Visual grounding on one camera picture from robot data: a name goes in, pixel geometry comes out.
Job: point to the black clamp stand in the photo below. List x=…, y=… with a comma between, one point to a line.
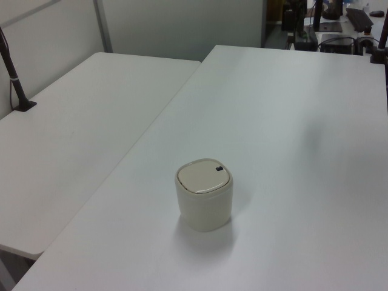
x=380, y=51

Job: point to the black electronics unit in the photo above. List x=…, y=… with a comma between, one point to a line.
x=336, y=44

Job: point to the grey partition post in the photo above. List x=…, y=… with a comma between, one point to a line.
x=103, y=27

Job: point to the black keyboard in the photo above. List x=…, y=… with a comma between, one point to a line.
x=359, y=18

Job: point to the black computer mouse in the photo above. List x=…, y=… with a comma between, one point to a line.
x=377, y=13

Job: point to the black power box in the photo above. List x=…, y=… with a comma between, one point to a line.
x=306, y=38

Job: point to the white side table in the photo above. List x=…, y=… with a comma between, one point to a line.
x=75, y=130

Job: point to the black camera stand pole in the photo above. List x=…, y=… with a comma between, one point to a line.
x=15, y=82

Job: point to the beige trash bin with lid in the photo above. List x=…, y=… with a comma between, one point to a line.
x=206, y=206

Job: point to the black upright box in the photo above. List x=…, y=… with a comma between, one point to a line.
x=288, y=20

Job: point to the black monitor pole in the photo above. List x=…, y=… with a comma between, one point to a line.
x=317, y=15

